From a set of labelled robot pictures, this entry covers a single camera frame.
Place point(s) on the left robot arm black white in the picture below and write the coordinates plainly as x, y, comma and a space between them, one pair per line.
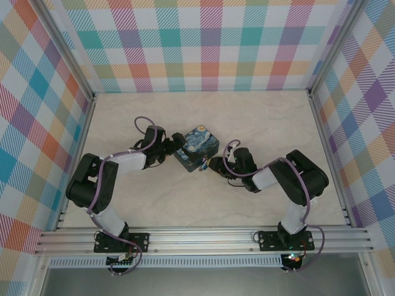
89, 185

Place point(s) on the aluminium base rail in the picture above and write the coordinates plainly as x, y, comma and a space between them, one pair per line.
200, 239

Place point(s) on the aluminium side rail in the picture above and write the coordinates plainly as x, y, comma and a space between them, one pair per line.
327, 148
81, 145

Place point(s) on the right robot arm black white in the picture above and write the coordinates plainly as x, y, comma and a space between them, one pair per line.
308, 182

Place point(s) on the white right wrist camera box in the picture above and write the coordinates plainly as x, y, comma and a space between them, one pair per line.
232, 151

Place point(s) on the aluminium frame post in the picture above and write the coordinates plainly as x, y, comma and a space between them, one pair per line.
336, 46
66, 49

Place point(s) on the starry night print tin box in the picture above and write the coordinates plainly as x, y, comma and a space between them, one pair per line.
199, 142

